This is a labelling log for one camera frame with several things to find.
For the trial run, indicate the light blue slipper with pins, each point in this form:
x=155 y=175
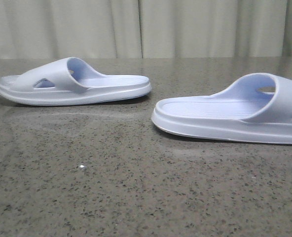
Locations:
x=71 y=81
x=255 y=108

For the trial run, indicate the beige background curtain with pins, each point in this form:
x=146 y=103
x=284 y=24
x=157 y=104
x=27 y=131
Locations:
x=145 y=28

